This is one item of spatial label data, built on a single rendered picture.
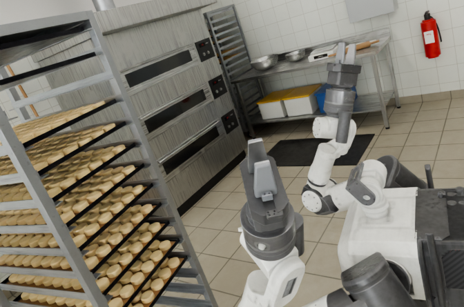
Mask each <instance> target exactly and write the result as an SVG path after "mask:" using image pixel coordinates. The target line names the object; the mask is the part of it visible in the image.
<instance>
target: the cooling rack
mask: <svg viewBox="0 0 464 307"><path fill-rule="evenodd" d="M231 7H233V4H232V5H229V6H225V7H222V8H218V9H215V10H211V11H208V12H205V13H203V15H204V17H205V16H206V19H207V21H208V24H209V28H210V30H211V34H212V36H213V40H214V42H215V46H216V48H217V52H218V54H219V57H220V61H221V63H222V67H223V69H224V73H225V75H226V79H227V81H228V84H229V87H230V90H231V94H232V96H233V99H234V102H235V105H236V108H237V110H238V114H239V116H240V119H239V122H240V125H242V126H241V128H242V131H243V132H248V131H249V134H250V135H251V133H250V130H249V127H248V124H247V122H246V123H244V121H246V118H245V117H242V113H241V111H240V107H239V105H238V101H237V99H236V96H235V93H234V90H233V86H232V84H231V82H230V81H231V80H230V78H229V74H228V72H227V69H226V66H225V63H224V60H223V57H222V53H221V51H220V47H219V45H218V41H217V39H216V36H215V33H214V30H213V26H212V24H211V20H210V18H209V14H211V13H214V12H218V11H221V10H225V9H227V8H231ZM260 115H261V114H257V115H256V116H254V117H253V118H252V119H250V120H251V123H252V122H253V121H255V120H256V119H257V118H258V117H259V116H260Z"/></svg>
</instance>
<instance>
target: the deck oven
mask: <svg viewBox="0 0 464 307"><path fill-rule="evenodd" d="M217 2H218V1H217V0H151V1H145V2H141V3H135V4H131V5H128V6H122V7H118V8H112V9H109V10H102V11H99V12H94V13H93V14H94V16H95V18H96V20H97V23H98V25H99V28H100V30H101V33H102V34H103V37H104V40H105V42H106V45H107V46H108V49H109V51H110V54H111V56H112V58H113V61H114V62H115V65H116V67H117V70H118V72H119V75H120V77H121V79H122V82H123V84H124V87H125V89H126V91H127V93H128V96H129V98H130V101H131V103H132V105H133V107H134V109H135V112H136V114H137V117H138V119H139V122H140V124H141V126H142V129H143V131H144V134H145V135H146V138H147V140H148V143H149V145H150V147H151V150H152V151H153V154H154V156H155V159H156V162H157V164H158V166H159V169H160V171H161V173H162V176H163V178H164V181H165V182H166V185H167V187H168V190H169V192H170V194H171V196H172V198H173V201H174V204H175V206H176V208H177V211H178V213H179V215H180V217H181V216H182V215H183V214H184V213H185V212H186V211H188V210H189V209H190V208H191V207H192V206H193V205H194V204H196V203H197V202H198V201H199V200H200V199H201V198H202V197H203V196H205V194H206V193H207V192H208V191H209V190H210V189H212V188H213V187H214V186H215V185H216V184H217V183H218V182H219V181H221V180H222V179H223V178H224V177H225V176H226V175H227V174H228V173H230V172H231V171H232V169H234V168H235V167H236V166H237V165H238V164H239V163H240V162H241V161H242V160H243V159H245V158H246V157H245V156H246V153H245V151H244V149H245V148H247V147H248V146H247V143H246V140H245V138H244V134H243V131H242V128H241V125H240V122H239V119H238V116H237V113H236V111H235V108H234V105H233V102H232V99H231V96H230V93H229V89H228V87H227V84H226V81H225V78H224V75H223V72H222V69H221V66H220V62H219V60H218V57H217V55H216V52H215V48H214V46H213V42H212V40H211V36H210V34H209V30H208V28H207V25H206V22H205V19H204V15H203V13H202V10H201V8H204V7H207V6H209V5H212V4H214V3H217ZM93 48H95V46H94V43H93V41H92V39H91V37H90V35H89V32H85V33H83V34H80V35H78V36H76V37H73V38H71V39H69V40H66V41H64V42H61V43H59V44H57V45H55V46H52V47H50V48H47V49H45V50H42V51H41V52H38V53H36V54H33V55H31V57H32V60H33V61H34V63H37V62H39V65H40V66H41V68H42V67H45V66H49V65H52V64H54V63H57V62H59V61H62V60H64V59H67V58H70V57H73V56H75V55H78V54H80V53H83V52H85V51H88V50H91V49H93ZM103 72H105V69H104V66H103V64H102V61H101V59H100V58H99V56H98V57H94V58H92V59H89V60H86V61H83V62H81V63H78V64H75V65H73V66H70V67H67V68H64V69H62V70H58V71H56V72H53V73H51V74H49V75H45V77H46V79H47V81H48V83H49V85H50V87H51V89H55V88H58V87H61V86H64V85H67V84H70V83H73V82H76V81H79V80H82V79H86V78H89V77H92V76H95V75H98V74H101V73H103ZM113 95H116V94H115V91H114V90H113V87H112V85H111V83H110V80H108V81H104V82H101V83H98V84H95V85H92V86H88V87H86V88H82V89H79V90H76V91H72V92H69V93H66V94H64V95H59V96H57V97H56V99H57V101H58V103H59V105H60V107H61V109H62V110H64V109H67V108H71V107H74V106H78V105H82V104H84V103H88V102H91V101H96V100H99V99H103V98H106V97H111V96H113ZM123 117H125V114H124V112H123V110H122V107H121V106H120V103H119V104H115V105H112V106H109V107H107V108H105V109H103V110H101V111H99V112H96V113H95V114H93V115H91V116H89V117H86V118H85V119H82V120H81V121H78V122H77V123H74V124H73V125H71V126H70V128H71V130H72V129H75V128H81V127H84V126H90V125H93V124H96V123H102V122H105V121H111V120H114V119H120V118H123ZM134 138H135V137H134V135H133V133H132V130H131V128H130V126H126V127H123V128H120V129H119V130H116V131H115V132H113V133H112V134H110V135H108V136H107V137H105V138H103V139H102V140H100V141H98V142H97V143H94V144H93V145H91V146H98V145H102V144H106V143H113V142H117V141H124V140H128V139H134ZM91 146H90V147H91ZM139 159H144V158H143V156H142V153H141V151H140V149H139V148H132V149H130V150H129V151H128V152H126V153H125V154H123V155H122V156H121V157H119V158H118V159H116V160H114V162H112V164H115V163H120V162H125V161H134V160H139Z"/></svg>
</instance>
